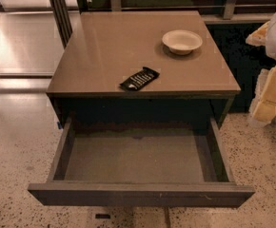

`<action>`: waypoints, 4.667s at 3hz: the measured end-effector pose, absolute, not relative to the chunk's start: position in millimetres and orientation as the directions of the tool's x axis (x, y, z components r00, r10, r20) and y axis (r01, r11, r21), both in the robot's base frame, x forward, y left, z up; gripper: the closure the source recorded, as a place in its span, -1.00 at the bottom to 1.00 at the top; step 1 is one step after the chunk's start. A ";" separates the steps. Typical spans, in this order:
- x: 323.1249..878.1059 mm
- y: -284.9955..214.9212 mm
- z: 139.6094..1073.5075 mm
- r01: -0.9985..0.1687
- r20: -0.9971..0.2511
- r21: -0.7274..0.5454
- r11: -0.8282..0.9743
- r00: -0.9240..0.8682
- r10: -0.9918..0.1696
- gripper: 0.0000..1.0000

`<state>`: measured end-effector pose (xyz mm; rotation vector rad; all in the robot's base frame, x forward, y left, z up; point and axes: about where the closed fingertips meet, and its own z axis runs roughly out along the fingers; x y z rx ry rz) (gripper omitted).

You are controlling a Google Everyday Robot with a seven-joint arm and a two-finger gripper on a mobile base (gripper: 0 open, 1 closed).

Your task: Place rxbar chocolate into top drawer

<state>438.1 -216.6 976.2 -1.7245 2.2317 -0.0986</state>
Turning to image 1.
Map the open grey top drawer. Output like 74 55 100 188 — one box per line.
28 118 254 208

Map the white paper bowl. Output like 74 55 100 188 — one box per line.
162 29 203 55

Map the black rxbar chocolate wrapper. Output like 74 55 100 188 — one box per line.
120 66 160 91

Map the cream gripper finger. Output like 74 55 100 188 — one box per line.
246 22 269 47
248 66 276 127

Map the metal counter frame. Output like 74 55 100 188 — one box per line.
49 0 276 44

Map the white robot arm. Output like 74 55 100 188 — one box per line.
246 12 276 127

